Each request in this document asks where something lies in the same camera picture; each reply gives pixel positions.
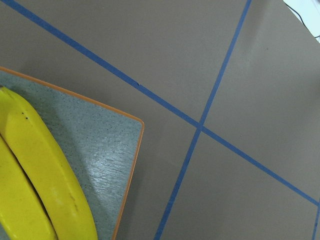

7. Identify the yellow banana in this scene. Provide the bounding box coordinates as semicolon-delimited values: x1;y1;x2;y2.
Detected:
0;86;98;240
0;139;58;240

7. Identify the grey square plate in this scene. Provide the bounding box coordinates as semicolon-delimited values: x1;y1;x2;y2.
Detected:
0;67;144;240

